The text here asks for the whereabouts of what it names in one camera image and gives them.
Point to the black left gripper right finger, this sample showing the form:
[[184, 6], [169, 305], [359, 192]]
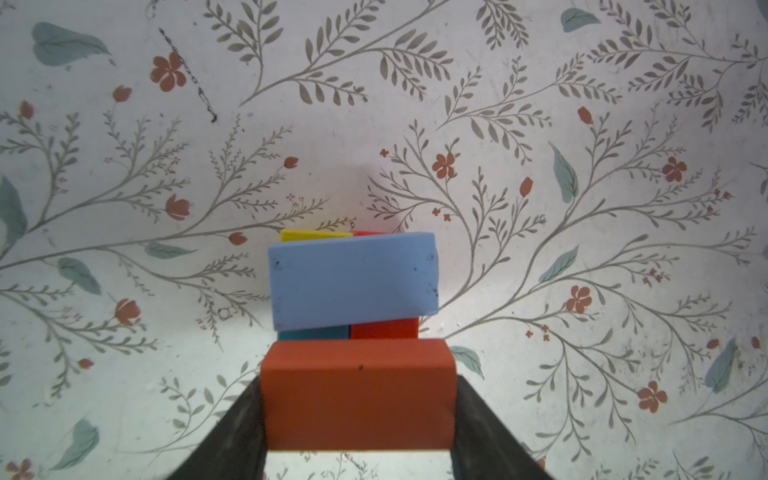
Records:
[[483, 447]]

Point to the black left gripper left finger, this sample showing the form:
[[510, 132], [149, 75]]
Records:
[[236, 448]]

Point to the orange wood rectangular block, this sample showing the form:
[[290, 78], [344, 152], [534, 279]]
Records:
[[386, 394]]

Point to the red wood rectangular block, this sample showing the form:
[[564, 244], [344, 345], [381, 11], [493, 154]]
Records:
[[390, 329]]

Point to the teal wood cube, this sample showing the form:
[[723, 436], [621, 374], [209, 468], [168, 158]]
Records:
[[311, 334]]

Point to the light blue wood block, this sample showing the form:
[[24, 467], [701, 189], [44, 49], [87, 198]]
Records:
[[353, 280]]

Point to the small yellow wood cube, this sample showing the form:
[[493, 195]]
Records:
[[292, 235]]

